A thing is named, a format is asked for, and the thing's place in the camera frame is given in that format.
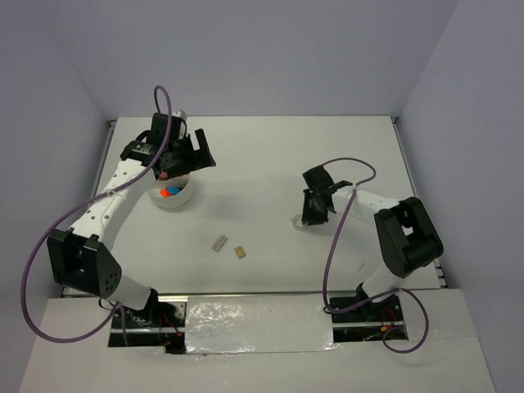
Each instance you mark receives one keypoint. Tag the beige eraser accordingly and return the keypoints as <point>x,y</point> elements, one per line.
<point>219,243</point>

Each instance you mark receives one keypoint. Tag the blue tip black highlighter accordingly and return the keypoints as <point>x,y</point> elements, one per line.
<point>176,191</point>

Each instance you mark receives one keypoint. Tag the silver foil mat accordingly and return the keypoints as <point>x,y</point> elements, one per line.
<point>257,324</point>

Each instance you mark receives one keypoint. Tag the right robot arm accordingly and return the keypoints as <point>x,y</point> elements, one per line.
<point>407,237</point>

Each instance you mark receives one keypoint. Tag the white round divided container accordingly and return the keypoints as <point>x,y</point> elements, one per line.
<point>173,193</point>

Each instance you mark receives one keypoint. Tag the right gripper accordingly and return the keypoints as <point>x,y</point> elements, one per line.
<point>308,216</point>

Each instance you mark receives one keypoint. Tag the small yellow sharpener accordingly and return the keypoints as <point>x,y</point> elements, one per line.
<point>240,252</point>

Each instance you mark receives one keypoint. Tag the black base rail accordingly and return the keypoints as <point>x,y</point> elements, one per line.
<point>168,332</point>

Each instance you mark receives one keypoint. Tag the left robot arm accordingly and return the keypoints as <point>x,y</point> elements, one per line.
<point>81,256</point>

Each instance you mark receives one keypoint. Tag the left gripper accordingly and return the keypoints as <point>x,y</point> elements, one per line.
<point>198,160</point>

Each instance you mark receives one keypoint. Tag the clear tape roll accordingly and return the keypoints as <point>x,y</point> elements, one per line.
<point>297,224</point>

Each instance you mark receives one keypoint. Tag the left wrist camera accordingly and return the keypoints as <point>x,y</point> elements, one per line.
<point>183,117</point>

